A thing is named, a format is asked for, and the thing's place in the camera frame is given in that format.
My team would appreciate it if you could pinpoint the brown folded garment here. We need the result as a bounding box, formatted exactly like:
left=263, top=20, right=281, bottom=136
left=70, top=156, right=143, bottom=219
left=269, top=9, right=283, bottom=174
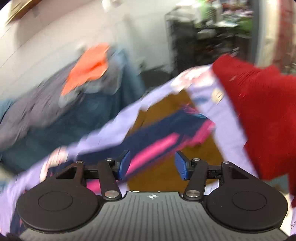
left=127, top=90, right=223, bottom=192

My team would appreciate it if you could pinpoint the purple floral bed sheet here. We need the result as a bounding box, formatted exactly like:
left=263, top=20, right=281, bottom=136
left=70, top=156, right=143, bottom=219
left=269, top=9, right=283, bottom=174
left=1, top=66, right=257, bottom=235

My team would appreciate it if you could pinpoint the orange cloth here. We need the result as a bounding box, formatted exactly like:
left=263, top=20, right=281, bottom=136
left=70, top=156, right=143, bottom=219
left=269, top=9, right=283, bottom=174
left=61, top=43, right=110, bottom=96

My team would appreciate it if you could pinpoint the navy Minnie Mouse shirt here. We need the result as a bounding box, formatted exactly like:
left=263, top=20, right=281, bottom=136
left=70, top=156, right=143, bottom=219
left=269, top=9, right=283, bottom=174
left=21, top=104, right=217, bottom=232

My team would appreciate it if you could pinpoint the teal blanket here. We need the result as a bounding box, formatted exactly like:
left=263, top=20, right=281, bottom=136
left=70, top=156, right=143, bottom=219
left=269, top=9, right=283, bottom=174
left=1, top=46, right=145, bottom=174

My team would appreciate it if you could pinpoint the black wire rack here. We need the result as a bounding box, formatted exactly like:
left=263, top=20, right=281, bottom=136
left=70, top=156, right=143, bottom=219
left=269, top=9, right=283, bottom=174
left=165, top=1, right=253, bottom=75

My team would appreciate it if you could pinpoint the red garment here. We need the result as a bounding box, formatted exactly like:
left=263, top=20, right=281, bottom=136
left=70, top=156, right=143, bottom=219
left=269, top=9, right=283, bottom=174
left=212, top=55, right=296, bottom=181

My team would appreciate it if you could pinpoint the dark grey pillow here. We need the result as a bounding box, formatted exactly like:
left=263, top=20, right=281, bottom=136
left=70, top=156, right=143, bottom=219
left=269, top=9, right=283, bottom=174
left=1, top=61, right=84, bottom=151

